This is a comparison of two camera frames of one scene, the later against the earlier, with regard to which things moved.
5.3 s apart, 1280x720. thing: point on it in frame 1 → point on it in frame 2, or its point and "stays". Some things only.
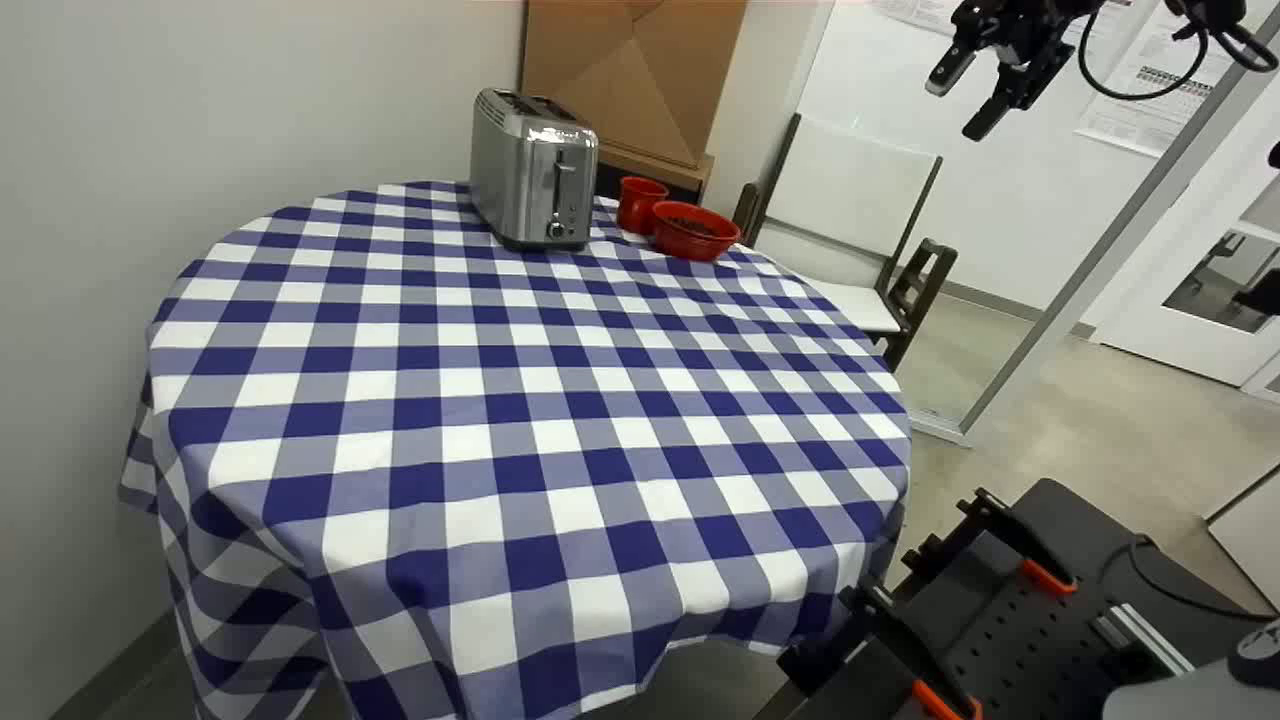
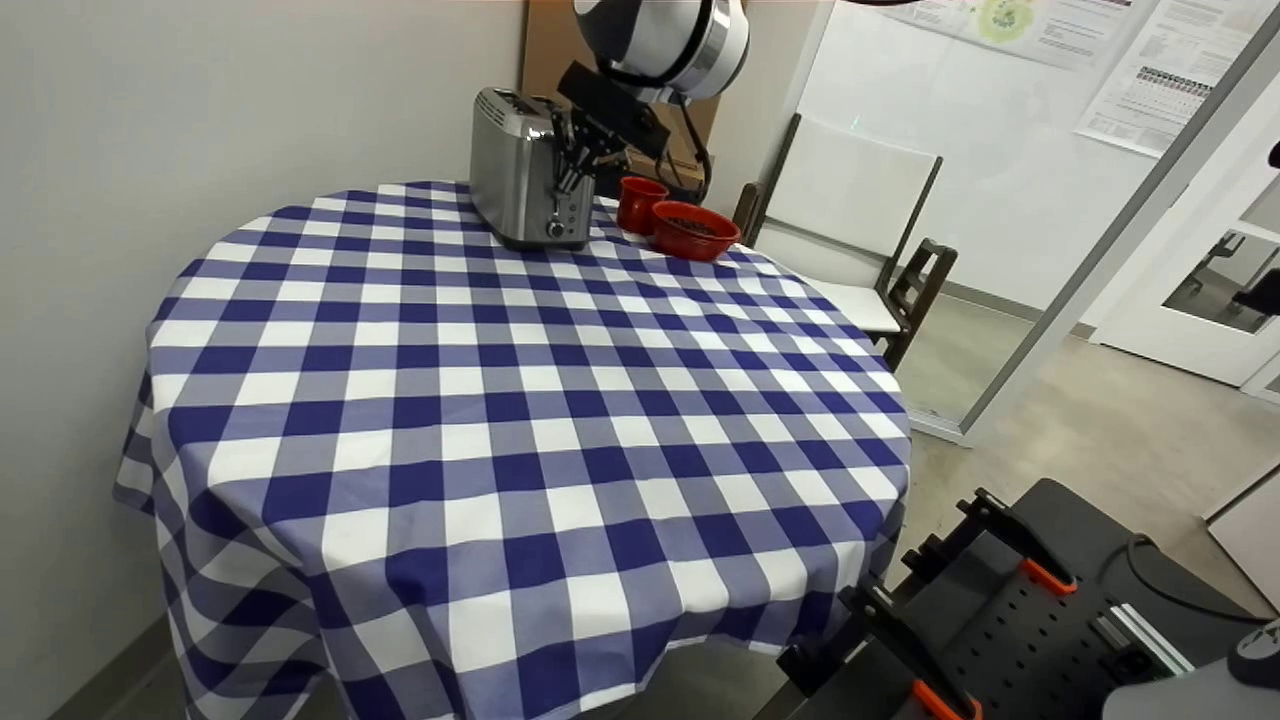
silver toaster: (533, 171) stays
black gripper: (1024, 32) → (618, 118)
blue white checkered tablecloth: (410, 466) stays
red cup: (637, 203) stays
